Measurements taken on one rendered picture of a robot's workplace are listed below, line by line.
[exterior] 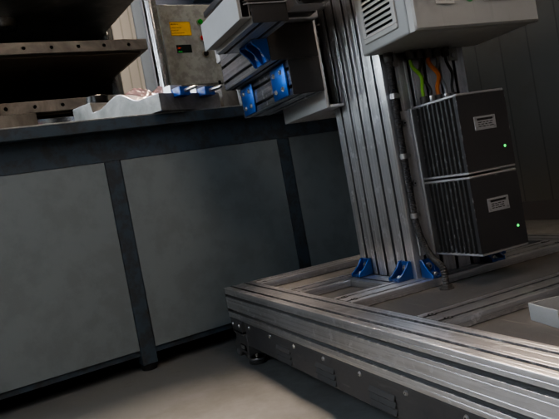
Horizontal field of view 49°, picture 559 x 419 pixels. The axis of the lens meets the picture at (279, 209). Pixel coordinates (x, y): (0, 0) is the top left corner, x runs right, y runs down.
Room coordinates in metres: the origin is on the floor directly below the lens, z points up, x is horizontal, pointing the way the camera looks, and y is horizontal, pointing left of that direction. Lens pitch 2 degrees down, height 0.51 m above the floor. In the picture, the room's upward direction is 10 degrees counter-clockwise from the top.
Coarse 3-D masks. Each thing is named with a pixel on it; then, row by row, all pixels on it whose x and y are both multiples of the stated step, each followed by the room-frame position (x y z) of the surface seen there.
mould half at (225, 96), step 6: (222, 84) 2.17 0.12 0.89; (216, 90) 2.19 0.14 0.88; (222, 90) 2.16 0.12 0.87; (234, 90) 2.19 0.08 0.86; (222, 96) 2.16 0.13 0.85; (228, 96) 2.17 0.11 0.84; (234, 96) 2.19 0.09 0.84; (222, 102) 2.17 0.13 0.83; (228, 102) 2.17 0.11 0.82; (234, 102) 2.18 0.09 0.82
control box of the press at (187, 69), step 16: (160, 16) 3.01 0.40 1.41; (176, 16) 3.06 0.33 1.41; (192, 16) 3.10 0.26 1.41; (176, 32) 3.05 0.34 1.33; (192, 32) 3.09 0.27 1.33; (176, 48) 3.04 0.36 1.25; (192, 48) 3.08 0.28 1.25; (176, 64) 3.03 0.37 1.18; (192, 64) 3.07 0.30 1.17; (208, 64) 3.12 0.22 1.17; (176, 80) 3.02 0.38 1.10; (192, 80) 3.07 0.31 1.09; (208, 80) 3.11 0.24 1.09
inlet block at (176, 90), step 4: (164, 88) 1.99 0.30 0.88; (168, 88) 1.98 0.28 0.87; (172, 88) 1.98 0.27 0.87; (176, 88) 1.96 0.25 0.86; (180, 88) 1.95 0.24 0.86; (184, 88) 1.96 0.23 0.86; (188, 88) 1.94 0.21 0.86; (192, 88) 1.93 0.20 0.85; (164, 92) 1.99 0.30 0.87; (168, 92) 1.98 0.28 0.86; (172, 92) 1.97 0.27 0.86; (176, 92) 1.96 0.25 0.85; (180, 92) 1.95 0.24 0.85; (184, 92) 1.96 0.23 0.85; (188, 92) 1.97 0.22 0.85; (176, 96) 1.97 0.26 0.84; (180, 96) 1.98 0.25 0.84; (184, 96) 2.00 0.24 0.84
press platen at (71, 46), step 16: (0, 48) 2.57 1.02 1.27; (16, 48) 2.60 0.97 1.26; (32, 48) 2.64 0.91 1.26; (48, 48) 2.67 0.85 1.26; (64, 48) 2.70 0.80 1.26; (80, 48) 2.74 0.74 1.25; (96, 48) 2.78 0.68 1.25; (112, 48) 2.81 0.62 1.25; (128, 48) 2.85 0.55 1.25; (144, 48) 2.89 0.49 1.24; (128, 64) 3.13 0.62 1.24
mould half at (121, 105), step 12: (120, 96) 2.05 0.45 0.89; (132, 96) 2.05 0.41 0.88; (156, 96) 1.93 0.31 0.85; (168, 96) 1.95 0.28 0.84; (192, 96) 2.03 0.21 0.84; (216, 96) 2.11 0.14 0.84; (84, 108) 2.20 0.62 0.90; (96, 108) 2.19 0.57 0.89; (108, 108) 2.11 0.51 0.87; (120, 108) 2.06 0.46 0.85; (132, 108) 2.02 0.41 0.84; (144, 108) 1.98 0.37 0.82; (156, 108) 1.94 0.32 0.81; (168, 108) 1.94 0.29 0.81; (180, 108) 1.98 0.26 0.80; (192, 108) 2.02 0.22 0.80; (84, 120) 2.21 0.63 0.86
